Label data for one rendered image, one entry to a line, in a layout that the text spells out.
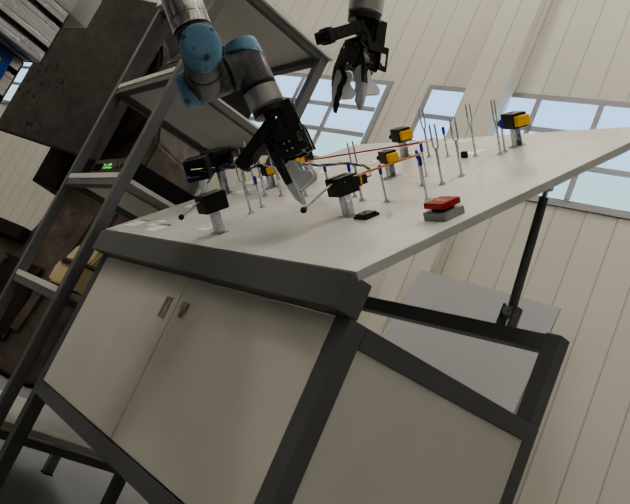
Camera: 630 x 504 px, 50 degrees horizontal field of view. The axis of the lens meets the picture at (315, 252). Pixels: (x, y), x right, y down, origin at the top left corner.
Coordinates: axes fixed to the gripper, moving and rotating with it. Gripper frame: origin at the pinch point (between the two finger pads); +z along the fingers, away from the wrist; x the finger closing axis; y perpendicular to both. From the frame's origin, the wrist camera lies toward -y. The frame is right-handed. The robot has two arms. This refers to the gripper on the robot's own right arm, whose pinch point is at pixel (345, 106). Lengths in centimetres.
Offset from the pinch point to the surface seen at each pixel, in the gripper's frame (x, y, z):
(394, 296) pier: 227, 236, 61
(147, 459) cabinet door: 8, -31, 77
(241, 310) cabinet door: 0.2, -19.0, 45.1
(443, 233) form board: -31.5, 1.5, 25.2
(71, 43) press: 388, 44, -88
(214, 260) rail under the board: 12.1, -20.1, 36.3
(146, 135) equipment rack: 91, -8, 3
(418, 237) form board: -29.6, -2.6, 26.5
